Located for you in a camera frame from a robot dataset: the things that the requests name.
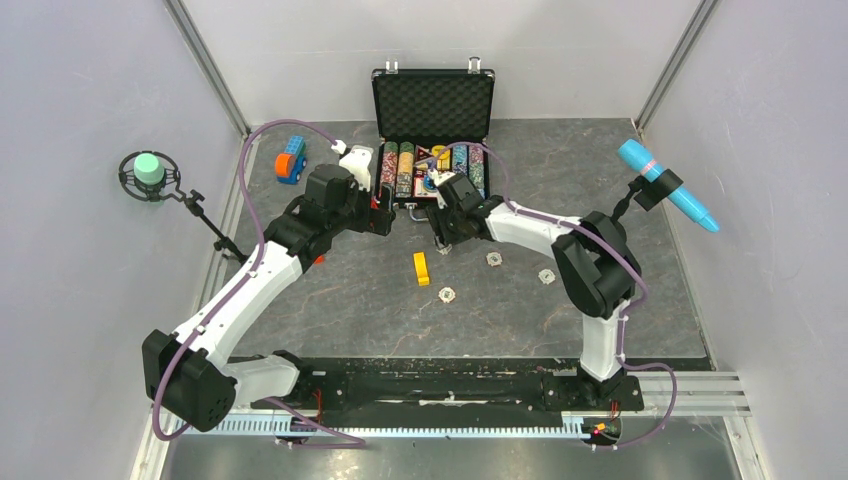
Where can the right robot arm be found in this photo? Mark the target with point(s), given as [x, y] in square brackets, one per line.
[595, 265]

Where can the yellow arch block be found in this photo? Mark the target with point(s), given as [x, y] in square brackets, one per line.
[421, 269]

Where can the blue microphone on stand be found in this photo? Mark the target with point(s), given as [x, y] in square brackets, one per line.
[655, 184]

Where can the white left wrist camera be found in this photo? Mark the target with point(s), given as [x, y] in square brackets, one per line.
[357, 160]

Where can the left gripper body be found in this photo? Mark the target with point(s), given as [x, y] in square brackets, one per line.
[358, 213]

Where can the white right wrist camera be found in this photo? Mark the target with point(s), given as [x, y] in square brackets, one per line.
[435, 178]

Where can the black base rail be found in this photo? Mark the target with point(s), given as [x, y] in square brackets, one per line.
[461, 392]

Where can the white 1 poker chip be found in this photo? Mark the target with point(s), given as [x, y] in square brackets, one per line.
[443, 248]

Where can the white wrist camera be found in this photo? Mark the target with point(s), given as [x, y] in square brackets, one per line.
[357, 160]
[435, 178]

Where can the red poker chip near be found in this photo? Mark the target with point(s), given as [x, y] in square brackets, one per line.
[447, 295]

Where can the red 100 poker chip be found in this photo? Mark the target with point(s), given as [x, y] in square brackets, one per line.
[494, 259]

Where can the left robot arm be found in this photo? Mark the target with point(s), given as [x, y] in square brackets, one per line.
[189, 371]

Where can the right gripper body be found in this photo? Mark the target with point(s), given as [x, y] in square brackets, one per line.
[447, 223]

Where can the black poker chip case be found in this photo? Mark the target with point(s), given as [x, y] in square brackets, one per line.
[418, 108]

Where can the green microphone on stand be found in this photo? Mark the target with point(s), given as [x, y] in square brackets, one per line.
[154, 177]

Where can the yellow dealer button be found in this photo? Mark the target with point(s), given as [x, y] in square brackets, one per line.
[442, 154]

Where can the blue orange toy car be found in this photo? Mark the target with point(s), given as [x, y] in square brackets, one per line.
[290, 164]

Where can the grey poker chip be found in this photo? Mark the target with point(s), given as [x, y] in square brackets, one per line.
[546, 276]

